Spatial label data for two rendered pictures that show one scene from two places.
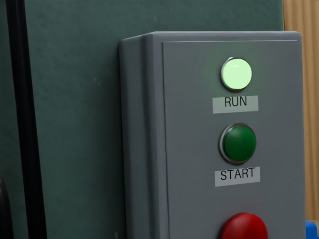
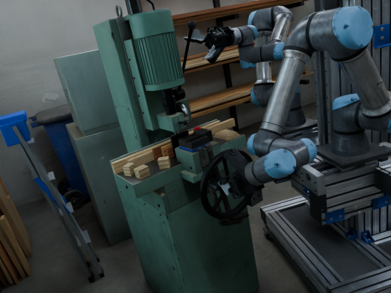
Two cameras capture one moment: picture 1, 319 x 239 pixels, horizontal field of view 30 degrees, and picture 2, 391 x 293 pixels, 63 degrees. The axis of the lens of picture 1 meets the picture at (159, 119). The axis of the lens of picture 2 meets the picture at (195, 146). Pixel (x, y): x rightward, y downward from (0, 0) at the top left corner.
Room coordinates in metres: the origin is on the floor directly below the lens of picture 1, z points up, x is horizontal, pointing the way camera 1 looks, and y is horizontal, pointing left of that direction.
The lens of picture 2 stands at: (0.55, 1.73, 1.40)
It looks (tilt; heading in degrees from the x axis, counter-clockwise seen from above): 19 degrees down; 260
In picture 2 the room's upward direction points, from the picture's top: 11 degrees counter-clockwise
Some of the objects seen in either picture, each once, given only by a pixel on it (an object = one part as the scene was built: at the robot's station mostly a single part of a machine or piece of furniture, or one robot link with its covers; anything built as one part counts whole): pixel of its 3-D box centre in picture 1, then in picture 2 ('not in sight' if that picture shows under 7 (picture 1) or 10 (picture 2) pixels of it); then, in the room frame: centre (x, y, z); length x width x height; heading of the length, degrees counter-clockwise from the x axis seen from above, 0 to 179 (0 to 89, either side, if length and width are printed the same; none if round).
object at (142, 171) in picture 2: not in sight; (142, 171); (0.57, 0.53, 0.92); 0.05 x 0.04 x 0.04; 26
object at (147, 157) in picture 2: not in sight; (186, 140); (0.34, 0.30, 0.92); 0.61 x 0.02 x 0.04; 22
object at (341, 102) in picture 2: not in sight; (349, 111); (-0.29, 0.65, 0.98); 0.13 x 0.12 x 0.14; 110
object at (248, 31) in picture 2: not in sight; (244, 35); (-0.05, 0.25, 1.34); 0.11 x 0.08 x 0.09; 22
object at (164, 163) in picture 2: not in sight; (164, 162); (0.48, 0.50, 0.92); 0.04 x 0.03 x 0.04; 163
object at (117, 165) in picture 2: not in sight; (171, 144); (0.41, 0.31, 0.93); 0.60 x 0.02 x 0.05; 22
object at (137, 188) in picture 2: not in sight; (189, 160); (0.36, 0.43, 0.87); 0.61 x 0.30 x 0.06; 22
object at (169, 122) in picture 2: not in sight; (171, 122); (0.39, 0.30, 1.03); 0.14 x 0.07 x 0.09; 112
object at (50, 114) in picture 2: not in sight; (78, 152); (1.18, -1.53, 0.48); 0.64 x 0.54 x 0.97; 16
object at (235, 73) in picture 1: (237, 73); not in sight; (0.34, -0.05, 1.46); 0.02 x 0.01 x 0.02; 112
